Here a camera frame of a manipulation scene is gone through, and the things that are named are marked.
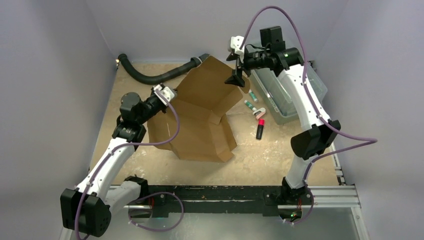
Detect brown cardboard box sheet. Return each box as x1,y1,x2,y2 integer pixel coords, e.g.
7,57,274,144
147,56,251,163

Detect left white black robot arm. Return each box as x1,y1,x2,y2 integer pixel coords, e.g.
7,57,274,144
60,90,177,240

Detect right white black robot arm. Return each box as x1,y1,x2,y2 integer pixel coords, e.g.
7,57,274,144
225,26,341,204

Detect green white tube upper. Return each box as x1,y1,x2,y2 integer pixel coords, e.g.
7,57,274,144
248,89,259,103

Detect green white tube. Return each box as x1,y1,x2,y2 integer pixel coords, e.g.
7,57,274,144
244,100,257,112
248,89,259,103

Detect green white tube lower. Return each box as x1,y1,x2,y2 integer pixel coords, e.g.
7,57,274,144
244,100,257,112

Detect pink white clip tool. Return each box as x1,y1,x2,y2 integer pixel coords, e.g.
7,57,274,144
252,107,266,120

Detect clear plastic storage bin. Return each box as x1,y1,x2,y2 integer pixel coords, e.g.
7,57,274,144
246,35,329,126

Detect black red marker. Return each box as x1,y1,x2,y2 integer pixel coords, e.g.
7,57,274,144
255,118,265,140

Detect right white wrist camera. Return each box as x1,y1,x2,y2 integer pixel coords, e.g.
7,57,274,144
228,35,245,56

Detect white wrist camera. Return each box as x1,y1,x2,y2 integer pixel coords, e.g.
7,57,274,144
228,35,245,56
152,83,178,106

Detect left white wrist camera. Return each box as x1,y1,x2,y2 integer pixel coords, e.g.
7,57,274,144
152,83,178,106

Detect black corrugated hose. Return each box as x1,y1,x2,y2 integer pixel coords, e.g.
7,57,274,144
117,53,210,86

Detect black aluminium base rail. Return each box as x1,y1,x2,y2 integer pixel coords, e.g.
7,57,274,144
121,185,360,222

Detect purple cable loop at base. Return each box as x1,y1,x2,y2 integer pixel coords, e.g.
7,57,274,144
127,191,186,233

